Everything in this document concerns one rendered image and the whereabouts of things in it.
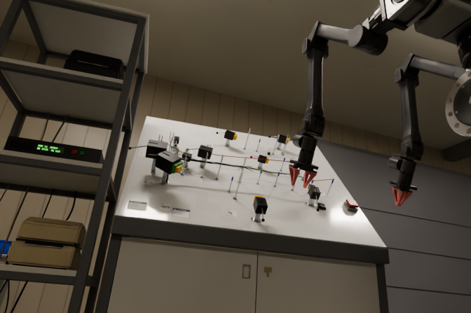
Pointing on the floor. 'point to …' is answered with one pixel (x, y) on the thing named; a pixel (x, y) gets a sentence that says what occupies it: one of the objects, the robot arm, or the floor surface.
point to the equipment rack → (49, 40)
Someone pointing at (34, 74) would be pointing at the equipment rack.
